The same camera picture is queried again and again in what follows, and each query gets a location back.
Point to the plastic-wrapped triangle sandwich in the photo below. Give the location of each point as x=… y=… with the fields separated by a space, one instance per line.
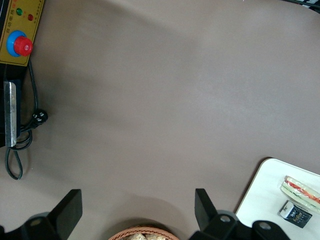
x=302 y=195

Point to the beige plastic tray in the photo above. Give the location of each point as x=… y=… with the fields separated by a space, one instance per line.
x=260 y=200

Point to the clear biscuit snack pack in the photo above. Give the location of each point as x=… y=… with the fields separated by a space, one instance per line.
x=155 y=237
x=136 y=237

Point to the yellow and black control box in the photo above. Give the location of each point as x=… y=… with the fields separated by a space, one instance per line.
x=30 y=25

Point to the black snack box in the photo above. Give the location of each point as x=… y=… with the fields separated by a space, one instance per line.
x=296 y=215

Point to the brown wicker basket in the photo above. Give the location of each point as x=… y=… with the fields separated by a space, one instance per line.
x=117 y=235

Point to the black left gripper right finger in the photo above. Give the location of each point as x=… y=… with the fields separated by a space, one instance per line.
x=203 y=210

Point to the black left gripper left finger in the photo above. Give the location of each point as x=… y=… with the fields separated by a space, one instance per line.
x=70 y=212

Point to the red emergency stop button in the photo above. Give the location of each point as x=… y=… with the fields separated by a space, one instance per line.
x=22 y=46

